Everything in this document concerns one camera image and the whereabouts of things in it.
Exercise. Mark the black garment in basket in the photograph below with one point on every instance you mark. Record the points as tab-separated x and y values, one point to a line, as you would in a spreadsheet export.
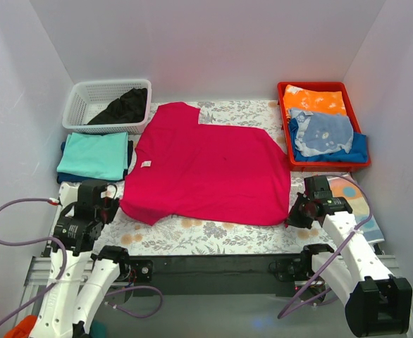
128	108

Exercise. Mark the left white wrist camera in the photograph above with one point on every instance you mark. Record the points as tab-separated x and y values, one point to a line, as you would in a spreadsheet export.
67	194

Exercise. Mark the folded colourful patterned shirt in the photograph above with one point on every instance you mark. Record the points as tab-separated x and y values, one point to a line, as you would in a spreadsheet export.
343	188

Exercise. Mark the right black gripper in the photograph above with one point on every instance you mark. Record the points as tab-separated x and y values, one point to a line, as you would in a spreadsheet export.
299	213

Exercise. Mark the orange patterned shirt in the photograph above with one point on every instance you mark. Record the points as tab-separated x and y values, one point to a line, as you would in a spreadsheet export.
323	102

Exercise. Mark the magenta t shirt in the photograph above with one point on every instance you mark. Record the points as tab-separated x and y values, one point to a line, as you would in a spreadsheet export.
225	173

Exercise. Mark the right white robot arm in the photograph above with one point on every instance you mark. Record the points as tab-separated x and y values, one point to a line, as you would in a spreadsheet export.
376	301

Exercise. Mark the teal cloth bottom corner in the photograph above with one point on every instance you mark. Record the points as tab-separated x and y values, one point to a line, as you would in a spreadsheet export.
98	330

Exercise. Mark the folded dark blue shirt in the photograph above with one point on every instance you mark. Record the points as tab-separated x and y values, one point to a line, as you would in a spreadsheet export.
67	177

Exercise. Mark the folded teal shirt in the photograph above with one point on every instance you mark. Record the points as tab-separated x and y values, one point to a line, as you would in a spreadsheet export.
103	157

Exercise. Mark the white plastic basket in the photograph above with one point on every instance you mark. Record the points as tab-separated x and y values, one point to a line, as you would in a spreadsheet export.
88	99

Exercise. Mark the aluminium frame rail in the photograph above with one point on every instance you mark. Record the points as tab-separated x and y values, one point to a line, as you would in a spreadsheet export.
38	272

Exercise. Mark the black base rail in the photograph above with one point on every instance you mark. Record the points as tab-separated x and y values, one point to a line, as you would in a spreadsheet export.
276	274

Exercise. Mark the floral table mat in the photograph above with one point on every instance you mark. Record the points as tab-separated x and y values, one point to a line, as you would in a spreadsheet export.
176	235

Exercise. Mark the light blue patterned shirt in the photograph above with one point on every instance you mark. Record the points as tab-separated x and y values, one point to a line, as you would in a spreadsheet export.
321	133

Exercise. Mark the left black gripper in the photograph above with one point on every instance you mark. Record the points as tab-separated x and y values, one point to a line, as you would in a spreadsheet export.
108	210

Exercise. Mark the orange cloth bottom corner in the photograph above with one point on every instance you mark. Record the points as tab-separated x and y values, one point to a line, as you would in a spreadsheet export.
23	328

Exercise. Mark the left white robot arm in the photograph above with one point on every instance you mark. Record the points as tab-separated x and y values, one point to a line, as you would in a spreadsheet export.
79	280

